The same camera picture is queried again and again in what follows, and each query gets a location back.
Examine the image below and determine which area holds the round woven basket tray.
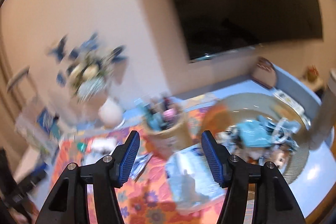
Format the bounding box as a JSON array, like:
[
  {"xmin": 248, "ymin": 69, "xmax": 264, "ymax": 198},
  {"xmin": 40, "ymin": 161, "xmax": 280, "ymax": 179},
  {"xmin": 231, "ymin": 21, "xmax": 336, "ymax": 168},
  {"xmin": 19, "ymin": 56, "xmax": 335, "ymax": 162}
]
[{"xmin": 198, "ymin": 93, "xmax": 309, "ymax": 184}]

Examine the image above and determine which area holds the white remote control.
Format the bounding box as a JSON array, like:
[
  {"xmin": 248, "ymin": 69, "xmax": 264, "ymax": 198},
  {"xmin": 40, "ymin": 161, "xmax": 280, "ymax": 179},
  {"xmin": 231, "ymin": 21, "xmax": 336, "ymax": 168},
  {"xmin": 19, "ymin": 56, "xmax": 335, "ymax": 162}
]
[{"xmin": 273, "ymin": 89, "xmax": 305, "ymax": 115}]

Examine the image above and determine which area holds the grey thermos bottle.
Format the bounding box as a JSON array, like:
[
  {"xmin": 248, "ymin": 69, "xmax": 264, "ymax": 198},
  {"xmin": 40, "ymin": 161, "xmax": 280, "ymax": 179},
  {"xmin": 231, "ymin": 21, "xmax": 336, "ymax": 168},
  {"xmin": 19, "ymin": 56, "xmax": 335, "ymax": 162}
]
[{"xmin": 309, "ymin": 68, "xmax": 336, "ymax": 150}]

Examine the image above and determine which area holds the brown small handbag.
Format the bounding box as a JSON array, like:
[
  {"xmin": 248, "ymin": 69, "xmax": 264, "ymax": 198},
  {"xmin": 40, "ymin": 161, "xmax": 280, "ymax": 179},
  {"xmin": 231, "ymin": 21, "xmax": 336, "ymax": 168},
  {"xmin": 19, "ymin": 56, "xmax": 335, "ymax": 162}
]
[{"xmin": 251, "ymin": 57, "xmax": 277, "ymax": 89}]

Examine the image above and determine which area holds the white ribbed vase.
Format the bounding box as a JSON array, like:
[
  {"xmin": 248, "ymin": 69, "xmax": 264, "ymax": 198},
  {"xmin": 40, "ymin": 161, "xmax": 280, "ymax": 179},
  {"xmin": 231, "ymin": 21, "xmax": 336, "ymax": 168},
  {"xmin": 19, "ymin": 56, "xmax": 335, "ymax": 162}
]
[{"xmin": 98, "ymin": 98, "xmax": 123, "ymax": 128}]

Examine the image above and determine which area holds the blue tissue pack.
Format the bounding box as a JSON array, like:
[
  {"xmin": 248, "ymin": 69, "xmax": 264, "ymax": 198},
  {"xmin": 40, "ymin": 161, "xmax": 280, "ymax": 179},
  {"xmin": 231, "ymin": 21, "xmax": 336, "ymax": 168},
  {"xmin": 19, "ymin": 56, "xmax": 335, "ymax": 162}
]
[{"xmin": 165, "ymin": 143, "xmax": 226, "ymax": 215}]

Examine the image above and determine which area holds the beige pen holder cup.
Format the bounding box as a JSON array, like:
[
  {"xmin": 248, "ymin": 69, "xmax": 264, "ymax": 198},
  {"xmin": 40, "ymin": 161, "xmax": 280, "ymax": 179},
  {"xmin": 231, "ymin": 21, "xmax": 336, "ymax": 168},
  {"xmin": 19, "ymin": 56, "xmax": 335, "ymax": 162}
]
[{"xmin": 136, "ymin": 96, "xmax": 193, "ymax": 160}]

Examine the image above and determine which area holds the orange floral table mat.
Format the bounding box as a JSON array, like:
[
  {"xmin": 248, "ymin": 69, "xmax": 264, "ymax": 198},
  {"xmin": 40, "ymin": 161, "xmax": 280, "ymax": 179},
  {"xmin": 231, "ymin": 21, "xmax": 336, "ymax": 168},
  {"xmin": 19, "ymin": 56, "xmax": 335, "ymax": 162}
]
[{"xmin": 50, "ymin": 124, "xmax": 224, "ymax": 223}]

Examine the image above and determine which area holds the blue white flower bouquet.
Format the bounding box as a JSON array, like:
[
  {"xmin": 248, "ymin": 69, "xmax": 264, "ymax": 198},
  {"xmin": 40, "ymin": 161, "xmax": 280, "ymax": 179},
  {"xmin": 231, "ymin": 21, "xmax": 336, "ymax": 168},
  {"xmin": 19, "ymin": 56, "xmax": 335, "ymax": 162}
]
[{"xmin": 46, "ymin": 32, "xmax": 126, "ymax": 102}]

